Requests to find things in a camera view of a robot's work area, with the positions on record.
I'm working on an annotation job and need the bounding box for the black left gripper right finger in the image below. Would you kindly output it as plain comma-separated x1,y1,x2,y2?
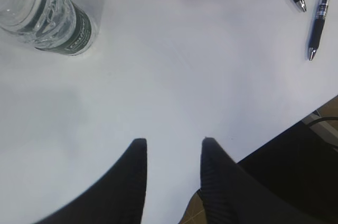
200,136,337,223

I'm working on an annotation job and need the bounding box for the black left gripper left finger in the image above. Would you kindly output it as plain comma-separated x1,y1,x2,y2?
40,138,147,223

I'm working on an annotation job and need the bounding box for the clear water bottle green label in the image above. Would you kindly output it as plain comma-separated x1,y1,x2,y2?
1,0,95,56

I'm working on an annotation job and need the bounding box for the black gel pen front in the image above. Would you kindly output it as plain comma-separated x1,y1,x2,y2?
307,0,329,61

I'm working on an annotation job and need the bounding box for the black floor cable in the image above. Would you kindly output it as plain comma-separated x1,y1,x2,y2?
307,116,338,127

